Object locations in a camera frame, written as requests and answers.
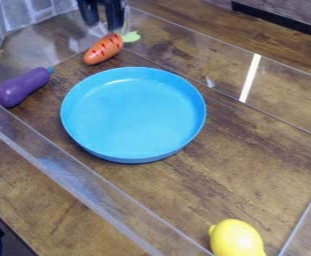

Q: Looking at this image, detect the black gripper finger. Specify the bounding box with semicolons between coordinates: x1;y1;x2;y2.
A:
106;0;126;31
77;0;99;26

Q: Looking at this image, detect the orange toy carrot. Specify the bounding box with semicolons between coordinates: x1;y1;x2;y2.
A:
83;31;142;65

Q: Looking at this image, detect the blue round plastic tray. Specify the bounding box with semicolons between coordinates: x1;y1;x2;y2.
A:
60;67;206;164

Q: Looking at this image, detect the black baseboard strip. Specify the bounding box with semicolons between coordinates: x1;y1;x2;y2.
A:
231;1;311;36

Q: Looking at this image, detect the purple toy eggplant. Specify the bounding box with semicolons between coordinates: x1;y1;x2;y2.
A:
0;67;53;108

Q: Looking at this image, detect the clear acrylic barrier panel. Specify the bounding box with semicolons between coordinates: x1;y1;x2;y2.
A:
0;98;311;256

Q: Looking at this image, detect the yellow toy lemon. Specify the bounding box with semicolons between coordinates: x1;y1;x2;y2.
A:
208;219;266;256

